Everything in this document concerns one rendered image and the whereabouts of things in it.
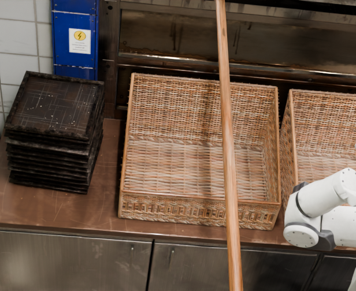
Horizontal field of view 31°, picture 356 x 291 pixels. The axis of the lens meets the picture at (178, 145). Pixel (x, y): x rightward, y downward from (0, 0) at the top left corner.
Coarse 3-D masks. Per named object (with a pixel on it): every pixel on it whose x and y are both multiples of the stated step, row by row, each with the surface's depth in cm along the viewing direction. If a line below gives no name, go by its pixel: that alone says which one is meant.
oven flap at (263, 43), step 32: (128, 32) 229; (160, 32) 229; (192, 32) 230; (256, 32) 230; (288, 32) 230; (320, 32) 231; (352, 32) 231; (256, 64) 234; (288, 64) 236; (320, 64) 236; (352, 64) 236
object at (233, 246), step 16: (224, 0) 216; (224, 16) 209; (224, 32) 202; (224, 48) 197; (224, 64) 192; (224, 80) 187; (224, 96) 182; (224, 112) 178; (224, 128) 174; (224, 144) 170; (224, 160) 167; (224, 176) 163; (240, 256) 147; (240, 272) 144; (240, 288) 141
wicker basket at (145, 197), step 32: (128, 96) 234; (160, 96) 244; (192, 96) 244; (256, 96) 244; (128, 128) 227; (160, 128) 251; (192, 128) 251; (256, 128) 251; (160, 160) 246; (192, 160) 248; (256, 160) 252; (128, 192) 216; (160, 192) 217; (192, 192) 237; (224, 192) 238; (256, 192) 240; (192, 224) 228; (224, 224) 228; (256, 224) 228
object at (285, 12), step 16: (128, 0) 219; (144, 0) 219; (160, 0) 219; (176, 0) 219; (192, 0) 219; (208, 0) 219; (240, 0) 221; (256, 0) 222; (272, 0) 223; (288, 0) 224; (288, 16) 223; (304, 16) 223; (320, 16) 223; (336, 16) 222; (352, 16) 222
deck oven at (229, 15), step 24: (288, 24) 225; (312, 24) 225; (336, 24) 225; (192, 72) 242; (216, 72) 242; (240, 72) 242; (264, 72) 242; (144, 120) 260; (168, 120) 260; (192, 120) 260
